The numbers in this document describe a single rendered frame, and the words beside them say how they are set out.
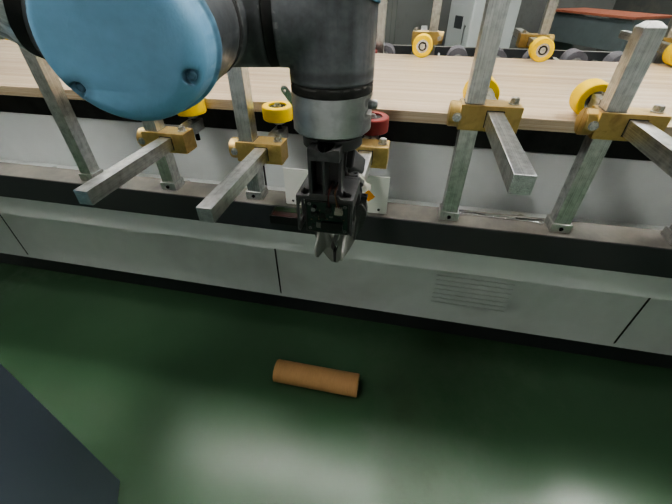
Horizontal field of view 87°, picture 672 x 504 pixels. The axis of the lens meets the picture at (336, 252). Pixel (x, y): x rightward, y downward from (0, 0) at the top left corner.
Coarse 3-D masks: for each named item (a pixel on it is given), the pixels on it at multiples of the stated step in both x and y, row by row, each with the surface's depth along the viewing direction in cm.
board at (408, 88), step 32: (0, 64) 133; (384, 64) 133; (416, 64) 133; (448, 64) 133; (512, 64) 133; (544, 64) 133; (576, 64) 133; (608, 64) 133; (32, 96) 108; (224, 96) 99; (256, 96) 99; (384, 96) 99; (416, 96) 99; (448, 96) 99; (512, 96) 99; (544, 96) 99; (640, 96) 99; (544, 128) 84
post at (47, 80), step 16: (32, 64) 83; (48, 64) 85; (48, 80) 85; (48, 96) 87; (64, 96) 90; (64, 112) 90; (64, 128) 92; (80, 128) 95; (80, 144) 96; (80, 160) 98; (80, 176) 101
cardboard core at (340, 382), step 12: (276, 372) 124; (288, 372) 123; (300, 372) 123; (312, 372) 123; (324, 372) 123; (336, 372) 123; (348, 372) 124; (288, 384) 125; (300, 384) 123; (312, 384) 122; (324, 384) 121; (336, 384) 120; (348, 384) 120
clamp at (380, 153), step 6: (366, 144) 79; (372, 144) 79; (378, 144) 79; (360, 150) 79; (366, 150) 78; (372, 150) 78; (378, 150) 78; (384, 150) 78; (372, 156) 79; (378, 156) 79; (384, 156) 78; (372, 162) 80; (378, 162) 80; (384, 162) 79; (384, 168) 80
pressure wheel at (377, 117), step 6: (372, 114) 83; (378, 114) 85; (384, 114) 84; (372, 120) 81; (378, 120) 81; (384, 120) 81; (372, 126) 81; (378, 126) 81; (384, 126) 82; (372, 132) 82; (378, 132) 82; (384, 132) 83
